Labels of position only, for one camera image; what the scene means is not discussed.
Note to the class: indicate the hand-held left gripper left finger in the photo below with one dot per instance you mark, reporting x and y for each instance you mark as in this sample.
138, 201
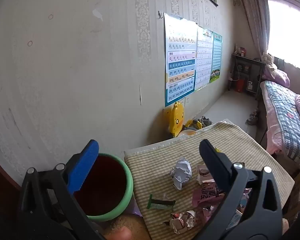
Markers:
85, 166

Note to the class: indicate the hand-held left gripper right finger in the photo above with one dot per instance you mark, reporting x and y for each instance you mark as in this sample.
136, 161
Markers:
215, 165

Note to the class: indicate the red bin with green rim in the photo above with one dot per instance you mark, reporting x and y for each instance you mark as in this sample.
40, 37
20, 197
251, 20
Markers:
102, 185

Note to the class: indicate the pink carton with white flaps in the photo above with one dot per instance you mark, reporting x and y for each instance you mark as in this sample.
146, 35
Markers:
205, 195

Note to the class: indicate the black-and-white printed paper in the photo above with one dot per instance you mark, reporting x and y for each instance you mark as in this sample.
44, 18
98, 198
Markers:
181, 175

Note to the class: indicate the yellow packet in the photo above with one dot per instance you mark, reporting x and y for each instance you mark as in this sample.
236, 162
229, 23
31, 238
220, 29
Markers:
217, 150

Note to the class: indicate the blue and orange snack wrapper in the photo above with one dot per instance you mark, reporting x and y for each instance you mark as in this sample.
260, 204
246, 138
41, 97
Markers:
243, 201

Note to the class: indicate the yellow and black toy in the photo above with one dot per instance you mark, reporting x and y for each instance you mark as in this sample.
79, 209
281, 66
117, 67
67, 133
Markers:
193, 124

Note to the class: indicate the pink and purple foil wrapper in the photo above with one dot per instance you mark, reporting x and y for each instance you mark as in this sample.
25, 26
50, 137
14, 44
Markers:
210, 211

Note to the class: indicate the yellow duck toy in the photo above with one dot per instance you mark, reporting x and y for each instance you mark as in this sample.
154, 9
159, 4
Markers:
176, 120

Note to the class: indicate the pair of shoes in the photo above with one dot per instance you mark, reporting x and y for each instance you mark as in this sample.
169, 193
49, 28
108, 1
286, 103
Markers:
252, 118

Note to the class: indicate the yellow checked tablecloth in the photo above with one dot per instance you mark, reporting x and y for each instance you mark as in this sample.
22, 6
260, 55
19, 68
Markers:
152, 170

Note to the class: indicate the crumpled red and white wrapper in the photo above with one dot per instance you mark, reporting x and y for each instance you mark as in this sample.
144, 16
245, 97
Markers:
182, 222

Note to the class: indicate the small green and white wrapper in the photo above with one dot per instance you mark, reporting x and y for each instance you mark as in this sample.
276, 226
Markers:
160, 204

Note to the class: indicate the peach plush cushion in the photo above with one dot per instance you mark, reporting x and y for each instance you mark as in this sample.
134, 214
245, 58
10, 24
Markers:
135, 226

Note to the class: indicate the red container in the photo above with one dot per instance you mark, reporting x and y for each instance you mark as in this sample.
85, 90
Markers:
239, 85

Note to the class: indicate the bed with plaid quilt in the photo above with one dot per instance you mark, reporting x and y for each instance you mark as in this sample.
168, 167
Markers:
282, 115

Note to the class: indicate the dark brown wooden furniture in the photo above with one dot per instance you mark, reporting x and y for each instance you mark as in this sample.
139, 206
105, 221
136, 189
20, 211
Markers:
0, 180

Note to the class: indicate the black metal shelf rack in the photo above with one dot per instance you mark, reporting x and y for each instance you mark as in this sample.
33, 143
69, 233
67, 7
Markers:
247, 62

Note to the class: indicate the purple pillow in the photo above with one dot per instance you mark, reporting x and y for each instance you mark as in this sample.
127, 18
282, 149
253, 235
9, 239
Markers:
277, 76

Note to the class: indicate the patterned curtain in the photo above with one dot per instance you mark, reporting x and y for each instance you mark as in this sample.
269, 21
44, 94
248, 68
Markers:
255, 17

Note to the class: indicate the bright window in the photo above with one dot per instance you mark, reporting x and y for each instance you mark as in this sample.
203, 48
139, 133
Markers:
287, 30

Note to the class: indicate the white wall socket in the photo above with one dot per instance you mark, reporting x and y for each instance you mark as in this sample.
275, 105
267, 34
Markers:
187, 100

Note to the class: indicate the white table wall poster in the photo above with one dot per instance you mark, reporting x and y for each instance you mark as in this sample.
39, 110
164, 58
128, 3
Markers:
203, 60

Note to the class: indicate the large blue letter wall poster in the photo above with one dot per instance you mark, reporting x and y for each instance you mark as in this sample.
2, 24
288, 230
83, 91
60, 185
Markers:
180, 62

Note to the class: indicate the green chart wall poster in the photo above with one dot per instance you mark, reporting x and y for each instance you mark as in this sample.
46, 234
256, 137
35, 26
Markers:
216, 55

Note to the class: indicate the metal wall hook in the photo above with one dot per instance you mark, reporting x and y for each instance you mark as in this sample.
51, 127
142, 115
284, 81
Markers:
160, 15

